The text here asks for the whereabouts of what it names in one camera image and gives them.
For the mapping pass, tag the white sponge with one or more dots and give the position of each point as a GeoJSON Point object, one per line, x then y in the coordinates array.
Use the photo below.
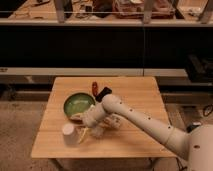
{"type": "Point", "coordinates": [97, 132]}

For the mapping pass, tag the wooden table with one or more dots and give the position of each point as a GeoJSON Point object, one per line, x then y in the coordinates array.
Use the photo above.
{"type": "Point", "coordinates": [141, 93]}

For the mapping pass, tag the white ceramic cup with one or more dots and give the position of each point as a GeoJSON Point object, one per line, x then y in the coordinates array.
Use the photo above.
{"type": "Point", "coordinates": [70, 134]}

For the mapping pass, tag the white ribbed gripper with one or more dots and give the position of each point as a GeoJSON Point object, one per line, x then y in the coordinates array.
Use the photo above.
{"type": "Point", "coordinates": [91, 118]}

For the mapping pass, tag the black smartphone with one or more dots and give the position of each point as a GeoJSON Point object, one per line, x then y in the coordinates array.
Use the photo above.
{"type": "Point", "coordinates": [104, 92]}

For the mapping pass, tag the white snack box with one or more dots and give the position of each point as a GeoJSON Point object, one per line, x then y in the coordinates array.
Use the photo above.
{"type": "Point", "coordinates": [113, 121]}

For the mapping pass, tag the green ceramic bowl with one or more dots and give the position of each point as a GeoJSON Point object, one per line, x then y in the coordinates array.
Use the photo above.
{"type": "Point", "coordinates": [77, 103]}

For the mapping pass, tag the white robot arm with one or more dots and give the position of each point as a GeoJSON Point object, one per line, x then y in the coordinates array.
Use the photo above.
{"type": "Point", "coordinates": [195, 147]}

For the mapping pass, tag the black box on right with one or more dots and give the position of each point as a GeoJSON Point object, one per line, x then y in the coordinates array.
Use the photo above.
{"type": "Point", "coordinates": [199, 69]}

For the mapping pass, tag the red small bottle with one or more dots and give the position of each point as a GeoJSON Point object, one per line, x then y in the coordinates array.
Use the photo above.
{"type": "Point", "coordinates": [95, 88]}

